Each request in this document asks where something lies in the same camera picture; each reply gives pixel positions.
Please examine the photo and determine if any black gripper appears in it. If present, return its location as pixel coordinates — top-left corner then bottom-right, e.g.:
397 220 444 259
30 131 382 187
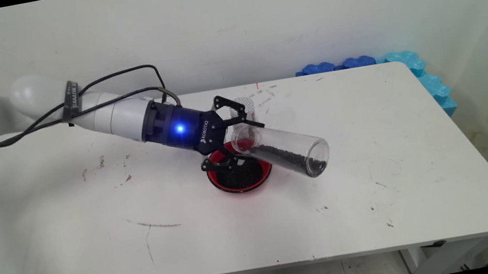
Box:
136 83 272 185

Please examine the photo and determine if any tall clear plastic jar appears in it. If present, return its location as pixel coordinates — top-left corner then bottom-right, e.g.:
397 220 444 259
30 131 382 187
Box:
227 110 334 190

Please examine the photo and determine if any spice jar with white lid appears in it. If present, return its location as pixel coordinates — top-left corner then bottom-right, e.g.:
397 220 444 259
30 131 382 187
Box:
227 95 259 132

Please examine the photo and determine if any red bowl with black seeds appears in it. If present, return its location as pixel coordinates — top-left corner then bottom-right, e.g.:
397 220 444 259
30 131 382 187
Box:
202 136 276 198

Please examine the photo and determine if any dark blue foam mat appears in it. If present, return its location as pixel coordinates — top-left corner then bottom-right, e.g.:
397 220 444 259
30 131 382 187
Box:
294 60 337 78
340 53 377 70

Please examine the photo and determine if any light blue foam mat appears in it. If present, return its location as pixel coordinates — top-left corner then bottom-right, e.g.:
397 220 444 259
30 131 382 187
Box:
375 43 459 127

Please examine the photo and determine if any grey metal table leg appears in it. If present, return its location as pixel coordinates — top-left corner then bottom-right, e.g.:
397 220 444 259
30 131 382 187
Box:
399 246 430 274

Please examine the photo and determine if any black camera cable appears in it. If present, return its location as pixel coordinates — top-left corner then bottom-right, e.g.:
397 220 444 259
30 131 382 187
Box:
0 62 172 147

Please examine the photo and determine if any dark velcro cable strap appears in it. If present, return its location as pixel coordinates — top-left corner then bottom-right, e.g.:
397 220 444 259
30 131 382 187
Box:
57 78 86 128

